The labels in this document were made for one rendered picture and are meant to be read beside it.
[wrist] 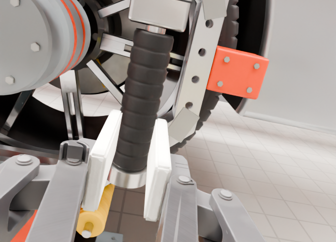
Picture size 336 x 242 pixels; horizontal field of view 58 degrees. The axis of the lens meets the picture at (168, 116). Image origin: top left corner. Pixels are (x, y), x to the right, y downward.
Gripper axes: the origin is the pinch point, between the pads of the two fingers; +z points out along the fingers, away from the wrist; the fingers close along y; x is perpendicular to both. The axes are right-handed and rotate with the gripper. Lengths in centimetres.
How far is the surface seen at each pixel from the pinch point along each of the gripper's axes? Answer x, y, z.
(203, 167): -83, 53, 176
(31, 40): 2.6, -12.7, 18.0
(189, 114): -6.1, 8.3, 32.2
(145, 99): 0.8, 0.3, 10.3
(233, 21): 10.1, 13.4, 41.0
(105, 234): -60, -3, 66
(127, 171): -6.5, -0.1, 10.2
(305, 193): -83, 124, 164
